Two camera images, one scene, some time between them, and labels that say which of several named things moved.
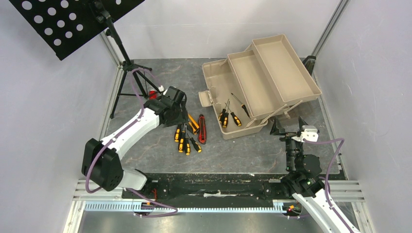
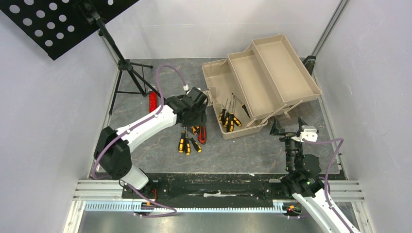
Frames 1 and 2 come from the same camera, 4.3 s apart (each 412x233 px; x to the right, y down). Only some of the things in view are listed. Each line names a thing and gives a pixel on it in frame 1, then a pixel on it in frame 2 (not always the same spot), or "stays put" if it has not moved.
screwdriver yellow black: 177,134 to 231,118
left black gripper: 182,118 to 201,120
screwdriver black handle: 243,107 stays put
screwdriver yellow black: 221,115 stays put
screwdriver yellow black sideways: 225,119 stays put
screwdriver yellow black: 181,140 stays put
